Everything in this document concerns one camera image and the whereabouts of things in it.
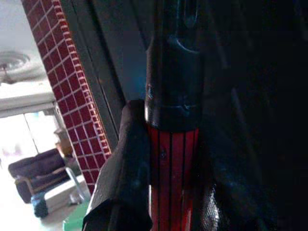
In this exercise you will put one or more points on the ceiling fan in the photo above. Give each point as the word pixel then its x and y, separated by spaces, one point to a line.
pixel 13 63

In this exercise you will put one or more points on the green plastic stool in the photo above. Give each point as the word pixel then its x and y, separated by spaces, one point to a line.
pixel 77 217

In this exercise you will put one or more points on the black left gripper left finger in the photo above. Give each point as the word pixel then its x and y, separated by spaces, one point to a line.
pixel 125 168

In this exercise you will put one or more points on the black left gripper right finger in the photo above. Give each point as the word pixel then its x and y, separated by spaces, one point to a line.
pixel 216 204

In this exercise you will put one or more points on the dark purple sofa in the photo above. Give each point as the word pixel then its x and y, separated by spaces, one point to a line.
pixel 41 168

